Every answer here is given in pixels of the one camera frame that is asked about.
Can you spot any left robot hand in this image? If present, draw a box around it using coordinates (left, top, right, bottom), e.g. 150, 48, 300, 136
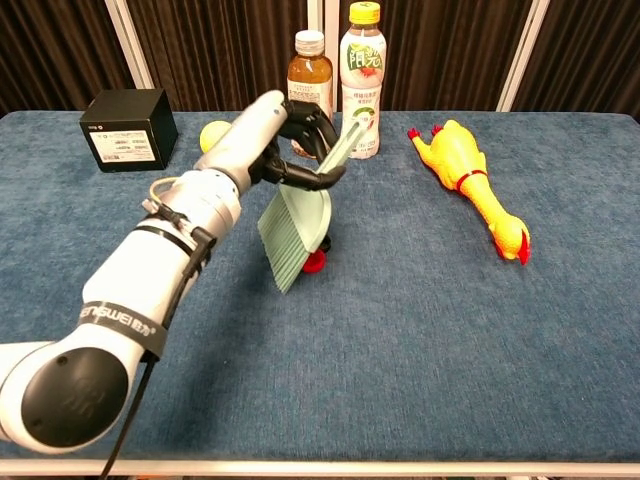
193, 89, 347, 194

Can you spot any small pale green broom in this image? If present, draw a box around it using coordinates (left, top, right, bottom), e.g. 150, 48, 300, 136
257, 122, 371, 295

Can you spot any red bottle cap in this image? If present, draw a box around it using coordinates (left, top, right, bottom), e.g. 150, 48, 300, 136
302, 251, 329, 275

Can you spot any amber tea bottle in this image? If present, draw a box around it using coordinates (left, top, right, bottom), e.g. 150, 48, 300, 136
286, 29, 334, 160

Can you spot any white drink bottle yellow cap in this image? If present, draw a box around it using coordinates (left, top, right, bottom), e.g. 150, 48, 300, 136
339, 1, 388, 160

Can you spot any yellow ball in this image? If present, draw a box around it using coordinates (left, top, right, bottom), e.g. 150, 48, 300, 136
198, 121, 234, 155

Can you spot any dark pleated partition panel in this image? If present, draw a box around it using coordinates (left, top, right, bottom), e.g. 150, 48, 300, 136
512, 0, 640, 121
324, 0, 526, 114
0, 0, 136, 119
124, 0, 311, 114

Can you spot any black cardboard box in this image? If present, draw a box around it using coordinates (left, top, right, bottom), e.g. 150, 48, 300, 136
79, 88, 180, 174

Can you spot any yellow rubber chicken toy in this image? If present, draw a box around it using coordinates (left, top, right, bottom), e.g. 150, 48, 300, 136
407, 118, 532, 266

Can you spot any blue table mat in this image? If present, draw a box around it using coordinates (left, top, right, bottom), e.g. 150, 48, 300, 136
0, 109, 640, 464

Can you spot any white partition frame post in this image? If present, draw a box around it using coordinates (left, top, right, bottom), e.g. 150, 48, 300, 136
103, 0, 155, 91
305, 0, 346, 114
496, 0, 549, 112

